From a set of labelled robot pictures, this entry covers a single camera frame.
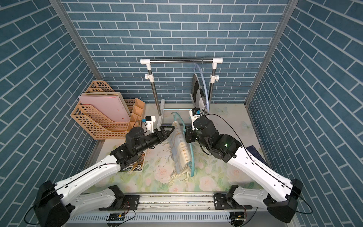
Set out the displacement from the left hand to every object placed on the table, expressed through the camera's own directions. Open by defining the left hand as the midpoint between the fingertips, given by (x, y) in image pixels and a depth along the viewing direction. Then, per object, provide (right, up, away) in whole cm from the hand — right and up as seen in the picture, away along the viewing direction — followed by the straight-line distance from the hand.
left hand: (176, 131), depth 69 cm
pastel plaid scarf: (+2, -13, +2) cm, 13 cm away
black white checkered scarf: (+12, +20, +17) cm, 29 cm away
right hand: (+6, +2, -1) cm, 6 cm away
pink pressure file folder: (-44, +12, +20) cm, 50 cm away
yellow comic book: (-26, -23, +16) cm, 38 cm away
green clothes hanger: (+8, -17, -5) cm, 20 cm away
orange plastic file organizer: (-50, -1, +21) cm, 54 cm away
